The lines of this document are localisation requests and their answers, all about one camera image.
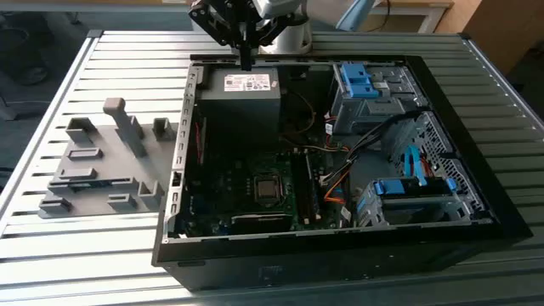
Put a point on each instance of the grey power supply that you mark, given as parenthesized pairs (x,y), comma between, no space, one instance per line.
(238,111)

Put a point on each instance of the small blue clip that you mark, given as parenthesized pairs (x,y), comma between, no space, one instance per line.
(451,185)

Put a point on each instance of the white framed desk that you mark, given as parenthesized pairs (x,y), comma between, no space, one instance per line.
(435,19)

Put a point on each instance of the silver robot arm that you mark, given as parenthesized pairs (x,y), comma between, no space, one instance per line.
(294,39)

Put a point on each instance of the tall metal drive cage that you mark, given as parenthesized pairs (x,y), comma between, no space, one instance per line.
(366,111)

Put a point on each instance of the brown wooden cabinet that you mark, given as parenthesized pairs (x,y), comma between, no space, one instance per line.
(502,32)

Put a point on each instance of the black graphics card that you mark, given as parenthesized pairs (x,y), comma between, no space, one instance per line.
(259,223)

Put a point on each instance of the large blue disk carrier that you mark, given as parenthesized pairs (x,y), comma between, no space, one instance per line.
(359,83)

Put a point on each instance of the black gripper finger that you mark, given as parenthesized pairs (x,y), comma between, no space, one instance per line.
(268,36)
(208,22)

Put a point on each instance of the CPU socket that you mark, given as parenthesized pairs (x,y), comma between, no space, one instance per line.
(268,176)

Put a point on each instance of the grey parts rack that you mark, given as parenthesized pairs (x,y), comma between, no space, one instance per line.
(106,197)

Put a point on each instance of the blue RAM stick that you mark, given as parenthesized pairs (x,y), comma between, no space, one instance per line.
(102,184)

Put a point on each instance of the black RAM slot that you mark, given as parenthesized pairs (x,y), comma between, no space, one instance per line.
(303,191)

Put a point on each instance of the low metal disk bay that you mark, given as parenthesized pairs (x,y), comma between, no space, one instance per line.
(424,207)

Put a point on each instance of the silver CPU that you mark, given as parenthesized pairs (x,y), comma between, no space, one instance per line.
(267,188)

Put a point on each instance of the green motherboard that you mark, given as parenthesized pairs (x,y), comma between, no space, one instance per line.
(230,191)

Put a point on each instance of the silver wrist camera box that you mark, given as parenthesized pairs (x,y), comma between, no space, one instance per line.
(272,8)

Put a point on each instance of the grey furniture foot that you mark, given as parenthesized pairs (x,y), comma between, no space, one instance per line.
(8,108)

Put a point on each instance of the black PC case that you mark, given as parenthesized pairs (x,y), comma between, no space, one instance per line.
(340,261)

